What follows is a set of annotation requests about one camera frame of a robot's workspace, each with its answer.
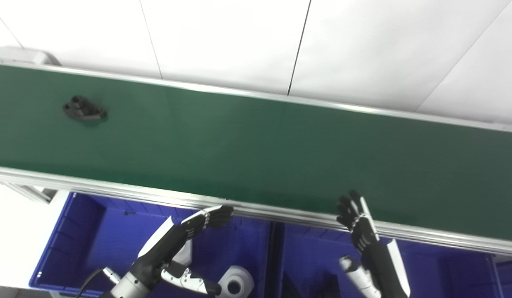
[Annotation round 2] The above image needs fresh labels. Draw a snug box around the black flange part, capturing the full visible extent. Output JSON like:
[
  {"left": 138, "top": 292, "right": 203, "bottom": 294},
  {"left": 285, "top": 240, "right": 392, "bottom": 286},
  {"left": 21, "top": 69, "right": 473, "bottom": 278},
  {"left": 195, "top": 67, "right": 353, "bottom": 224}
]
[{"left": 62, "top": 95, "right": 108, "bottom": 121}]

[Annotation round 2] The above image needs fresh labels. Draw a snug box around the aluminium conveyor support leg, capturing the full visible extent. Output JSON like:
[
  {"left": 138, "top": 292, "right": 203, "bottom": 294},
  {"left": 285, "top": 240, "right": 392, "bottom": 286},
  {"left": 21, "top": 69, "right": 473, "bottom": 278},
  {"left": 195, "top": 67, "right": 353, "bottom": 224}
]
[{"left": 0, "top": 174, "right": 58, "bottom": 204}]

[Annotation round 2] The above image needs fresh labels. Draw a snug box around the white flat part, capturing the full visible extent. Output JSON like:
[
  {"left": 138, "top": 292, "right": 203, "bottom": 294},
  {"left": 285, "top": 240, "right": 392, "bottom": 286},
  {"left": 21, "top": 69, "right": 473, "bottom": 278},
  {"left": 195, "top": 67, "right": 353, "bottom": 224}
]
[{"left": 172, "top": 239, "right": 193, "bottom": 266}]

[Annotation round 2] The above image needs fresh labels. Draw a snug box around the blue bin with black parts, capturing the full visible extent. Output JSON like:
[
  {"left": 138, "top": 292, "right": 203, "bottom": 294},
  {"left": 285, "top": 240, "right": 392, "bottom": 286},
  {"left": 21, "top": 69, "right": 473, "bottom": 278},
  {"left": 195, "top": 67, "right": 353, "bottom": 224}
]
[{"left": 277, "top": 223, "right": 498, "bottom": 298}]

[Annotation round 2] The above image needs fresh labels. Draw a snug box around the grey conveyor end cover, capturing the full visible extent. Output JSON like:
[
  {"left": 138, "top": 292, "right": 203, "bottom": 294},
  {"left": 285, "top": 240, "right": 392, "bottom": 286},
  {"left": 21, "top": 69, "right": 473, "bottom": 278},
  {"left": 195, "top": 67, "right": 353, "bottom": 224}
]
[{"left": 0, "top": 46, "right": 61, "bottom": 66}]

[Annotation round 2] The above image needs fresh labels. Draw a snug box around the blue bin with white parts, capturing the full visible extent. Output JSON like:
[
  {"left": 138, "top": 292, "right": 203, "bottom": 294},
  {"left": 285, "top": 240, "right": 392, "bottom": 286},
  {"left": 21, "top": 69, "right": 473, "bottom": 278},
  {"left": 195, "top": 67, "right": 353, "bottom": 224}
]
[{"left": 29, "top": 191, "right": 277, "bottom": 298}]

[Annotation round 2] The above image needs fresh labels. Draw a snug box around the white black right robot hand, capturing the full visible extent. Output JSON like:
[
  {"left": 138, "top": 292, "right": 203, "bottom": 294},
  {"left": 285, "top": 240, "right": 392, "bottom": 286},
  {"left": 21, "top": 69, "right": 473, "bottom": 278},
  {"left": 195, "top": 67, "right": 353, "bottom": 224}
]
[{"left": 336, "top": 190, "right": 411, "bottom": 298}]

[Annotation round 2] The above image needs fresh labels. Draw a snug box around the green conveyor belt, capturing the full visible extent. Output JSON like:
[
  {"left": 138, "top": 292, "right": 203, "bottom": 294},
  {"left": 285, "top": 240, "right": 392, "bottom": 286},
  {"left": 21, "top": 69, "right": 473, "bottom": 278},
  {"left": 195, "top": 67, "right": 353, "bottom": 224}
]
[
  {"left": 0, "top": 63, "right": 512, "bottom": 243},
  {"left": 0, "top": 58, "right": 512, "bottom": 258}
]

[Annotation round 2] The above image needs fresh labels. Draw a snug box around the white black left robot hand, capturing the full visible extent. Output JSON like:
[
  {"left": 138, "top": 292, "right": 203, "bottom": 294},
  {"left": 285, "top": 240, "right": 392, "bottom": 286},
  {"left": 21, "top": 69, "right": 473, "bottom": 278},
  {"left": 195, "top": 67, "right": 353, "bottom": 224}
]
[{"left": 132, "top": 205, "right": 234, "bottom": 296}]

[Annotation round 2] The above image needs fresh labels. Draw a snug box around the white cylindrical part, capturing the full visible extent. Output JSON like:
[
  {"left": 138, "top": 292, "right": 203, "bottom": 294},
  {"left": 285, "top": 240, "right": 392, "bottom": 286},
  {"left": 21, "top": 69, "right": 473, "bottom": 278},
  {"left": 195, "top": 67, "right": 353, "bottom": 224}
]
[{"left": 220, "top": 266, "right": 255, "bottom": 298}]

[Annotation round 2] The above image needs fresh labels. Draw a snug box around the blue bin at belt end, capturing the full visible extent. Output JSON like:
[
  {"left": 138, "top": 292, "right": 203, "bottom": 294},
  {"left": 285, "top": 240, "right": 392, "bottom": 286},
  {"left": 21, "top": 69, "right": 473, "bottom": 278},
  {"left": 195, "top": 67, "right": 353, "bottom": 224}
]
[{"left": 494, "top": 257, "right": 512, "bottom": 298}]

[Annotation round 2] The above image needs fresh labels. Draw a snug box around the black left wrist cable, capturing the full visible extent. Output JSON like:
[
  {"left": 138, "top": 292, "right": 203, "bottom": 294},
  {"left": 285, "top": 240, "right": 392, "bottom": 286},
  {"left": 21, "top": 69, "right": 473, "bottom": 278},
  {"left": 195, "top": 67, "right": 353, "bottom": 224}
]
[{"left": 76, "top": 268, "right": 121, "bottom": 298}]

